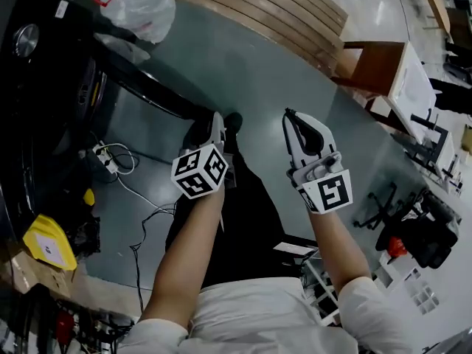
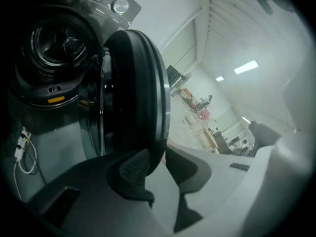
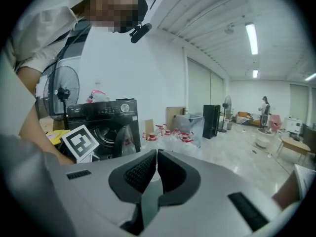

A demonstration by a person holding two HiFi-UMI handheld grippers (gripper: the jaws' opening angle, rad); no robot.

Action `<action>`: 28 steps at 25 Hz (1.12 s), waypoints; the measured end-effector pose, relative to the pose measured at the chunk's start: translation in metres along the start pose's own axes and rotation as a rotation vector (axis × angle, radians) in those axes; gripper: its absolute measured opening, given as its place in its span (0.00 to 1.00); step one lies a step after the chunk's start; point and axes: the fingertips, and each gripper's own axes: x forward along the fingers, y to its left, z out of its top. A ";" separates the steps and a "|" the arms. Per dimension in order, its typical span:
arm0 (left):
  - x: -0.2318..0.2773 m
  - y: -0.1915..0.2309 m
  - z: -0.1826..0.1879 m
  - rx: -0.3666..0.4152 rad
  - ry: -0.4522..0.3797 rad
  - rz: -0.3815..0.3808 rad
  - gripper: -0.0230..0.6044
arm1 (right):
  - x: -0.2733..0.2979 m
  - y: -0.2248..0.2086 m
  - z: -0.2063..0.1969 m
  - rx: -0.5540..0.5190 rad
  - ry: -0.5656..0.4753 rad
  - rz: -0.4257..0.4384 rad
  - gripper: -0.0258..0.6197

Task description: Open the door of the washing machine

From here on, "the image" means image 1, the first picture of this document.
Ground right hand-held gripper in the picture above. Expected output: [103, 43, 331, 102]
[281, 107, 354, 215]

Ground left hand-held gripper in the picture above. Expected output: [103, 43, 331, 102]
[171, 111, 237, 200]

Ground person's right forearm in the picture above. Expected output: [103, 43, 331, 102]
[308, 208, 372, 298]

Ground person's left forearm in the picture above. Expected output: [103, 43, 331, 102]
[138, 186, 226, 331]

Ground person's right black shoe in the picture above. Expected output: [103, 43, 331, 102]
[223, 111, 244, 132]

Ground brown wooden stool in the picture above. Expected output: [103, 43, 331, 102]
[330, 41, 406, 132]

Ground person's black trousers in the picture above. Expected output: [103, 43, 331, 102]
[164, 131, 318, 291]

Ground white power strip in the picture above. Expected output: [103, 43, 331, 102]
[91, 142, 119, 175]

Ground black device with screen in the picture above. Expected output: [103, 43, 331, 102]
[272, 240, 318, 257]

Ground wooden slatted platform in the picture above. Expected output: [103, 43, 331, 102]
[171, 0, 350, 73]

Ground white plastic bags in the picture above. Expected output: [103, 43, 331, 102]
[90, 0, 215, 44]

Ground black office chair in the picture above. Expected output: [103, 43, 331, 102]
[353, 181, 462, 268]

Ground person's white shirt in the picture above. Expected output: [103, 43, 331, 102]
[117, 277, 417, 354]

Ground small light wooden table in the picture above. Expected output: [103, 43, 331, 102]
[420, 0, 453, 31]

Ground black bin with yellow lid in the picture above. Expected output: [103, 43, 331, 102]
[21, 188, 103, 271]

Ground white power cable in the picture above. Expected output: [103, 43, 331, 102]
[105, 142, 174, 208]

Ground white rack with black frame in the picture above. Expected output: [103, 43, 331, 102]
[390, 122, 465, 195]

